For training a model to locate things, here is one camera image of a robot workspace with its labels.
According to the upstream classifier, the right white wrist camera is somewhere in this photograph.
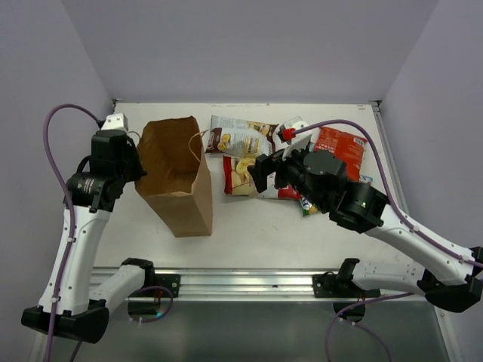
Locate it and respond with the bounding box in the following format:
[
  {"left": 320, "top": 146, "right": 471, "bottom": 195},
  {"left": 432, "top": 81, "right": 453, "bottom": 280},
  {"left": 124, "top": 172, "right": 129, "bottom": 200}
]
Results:
[{"left": 276, "top": 116, "right": 312, "bottom": 161}]

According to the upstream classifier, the brown paper bag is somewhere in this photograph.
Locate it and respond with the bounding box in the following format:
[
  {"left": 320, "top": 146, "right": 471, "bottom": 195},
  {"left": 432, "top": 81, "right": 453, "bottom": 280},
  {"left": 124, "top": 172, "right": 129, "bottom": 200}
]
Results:
[{"left": 135, "top": 116, "right": 213, "bottom": 238}]

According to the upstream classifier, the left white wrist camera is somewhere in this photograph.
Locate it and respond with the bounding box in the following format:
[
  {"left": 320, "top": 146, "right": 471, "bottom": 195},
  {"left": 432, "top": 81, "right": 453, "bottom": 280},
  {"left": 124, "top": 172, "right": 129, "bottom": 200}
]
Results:
[{"left": 101, "top": 113, "right": 129, "bottom": 133}]

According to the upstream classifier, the aluminium front rail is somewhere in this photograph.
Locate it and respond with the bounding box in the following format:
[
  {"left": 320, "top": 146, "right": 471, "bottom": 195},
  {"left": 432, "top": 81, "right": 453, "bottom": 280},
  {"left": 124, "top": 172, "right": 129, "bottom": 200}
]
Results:
[{"left": 86, "top": 267, "right": 441, "bottom": 302}]

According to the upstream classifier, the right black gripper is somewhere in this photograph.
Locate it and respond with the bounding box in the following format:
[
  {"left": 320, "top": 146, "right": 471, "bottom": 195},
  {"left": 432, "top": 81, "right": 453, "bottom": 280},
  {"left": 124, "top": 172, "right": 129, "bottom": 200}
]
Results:
[{"left": 247, "top": 139, "right": 327, "bottom": 210}]

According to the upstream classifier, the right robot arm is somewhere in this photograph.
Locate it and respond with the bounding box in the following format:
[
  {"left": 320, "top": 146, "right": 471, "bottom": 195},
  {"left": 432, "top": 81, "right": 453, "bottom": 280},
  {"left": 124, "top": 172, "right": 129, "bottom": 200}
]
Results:
[{"left": 248, "top": 150, "right": 482, "bottom": 313}]

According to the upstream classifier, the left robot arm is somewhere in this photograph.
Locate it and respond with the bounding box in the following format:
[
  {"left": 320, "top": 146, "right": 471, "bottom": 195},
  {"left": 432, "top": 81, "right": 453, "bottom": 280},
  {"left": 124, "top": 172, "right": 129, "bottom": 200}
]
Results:
[{"left": 21, "top": 130, "right": 180, "bottom": 343}]

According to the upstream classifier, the yellow green Fox's candy bag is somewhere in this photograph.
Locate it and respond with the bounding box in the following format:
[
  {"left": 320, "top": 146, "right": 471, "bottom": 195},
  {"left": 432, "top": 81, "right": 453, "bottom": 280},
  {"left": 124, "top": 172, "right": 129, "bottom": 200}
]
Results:
[{"left": 299, "top": 197, "right": 318, "bottom": 217}]

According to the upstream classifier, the brown white chips bag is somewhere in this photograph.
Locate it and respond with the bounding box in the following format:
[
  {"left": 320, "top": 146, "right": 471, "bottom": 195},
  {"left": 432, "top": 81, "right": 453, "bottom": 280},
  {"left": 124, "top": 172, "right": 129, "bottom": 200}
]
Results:
[{"left": 205, "top": 115, "right": 278, "bottom": 158}]

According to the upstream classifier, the red cassava chips bag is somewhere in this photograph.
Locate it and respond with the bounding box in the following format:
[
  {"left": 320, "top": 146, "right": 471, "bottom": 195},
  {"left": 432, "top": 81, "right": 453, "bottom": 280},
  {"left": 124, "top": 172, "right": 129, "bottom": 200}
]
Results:
[{"left": 223, "top": 155, "right": 301, "bottom": 200}]

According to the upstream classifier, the red orange snack bag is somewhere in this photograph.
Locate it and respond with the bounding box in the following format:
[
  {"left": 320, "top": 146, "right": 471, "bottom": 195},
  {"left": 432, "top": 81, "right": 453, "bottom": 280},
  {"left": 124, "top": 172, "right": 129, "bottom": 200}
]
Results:
[{"left": 314, "top": 126, "right": 368, "bottom": 181}]

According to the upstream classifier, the aluminium rail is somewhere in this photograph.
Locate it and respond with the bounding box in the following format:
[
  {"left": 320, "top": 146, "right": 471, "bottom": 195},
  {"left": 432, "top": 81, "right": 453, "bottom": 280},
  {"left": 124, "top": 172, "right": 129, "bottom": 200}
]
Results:
[
  {"left": 86, "top": 267, "right": 441, "bottom": 302},
  {"left": 369, "top": 100, "right": 408, "bottom": 213}
]

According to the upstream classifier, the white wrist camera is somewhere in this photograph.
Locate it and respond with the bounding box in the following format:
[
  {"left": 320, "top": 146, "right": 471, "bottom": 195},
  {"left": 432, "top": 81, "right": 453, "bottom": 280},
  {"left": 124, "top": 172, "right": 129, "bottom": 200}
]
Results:
[
  {"left": 101, "top": 113, "right": 129, "bottom": 133},
  {"left": 276, "top": 116, "right": 312, "bottom": 161}
]

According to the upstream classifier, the aluminium right side rail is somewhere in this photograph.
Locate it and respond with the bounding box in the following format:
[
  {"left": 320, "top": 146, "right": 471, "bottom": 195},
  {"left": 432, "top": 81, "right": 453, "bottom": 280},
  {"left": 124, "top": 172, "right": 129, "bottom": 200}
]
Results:
[{"left": 369, "top": 100, "right": 408, "bottom": 213}]

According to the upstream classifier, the teal red Fox's candy bag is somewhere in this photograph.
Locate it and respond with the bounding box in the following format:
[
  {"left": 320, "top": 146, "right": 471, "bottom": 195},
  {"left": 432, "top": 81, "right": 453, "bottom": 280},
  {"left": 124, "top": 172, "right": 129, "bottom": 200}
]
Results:
[{"left": 359, "top": 174, "right": 374, "bottom": 186}]

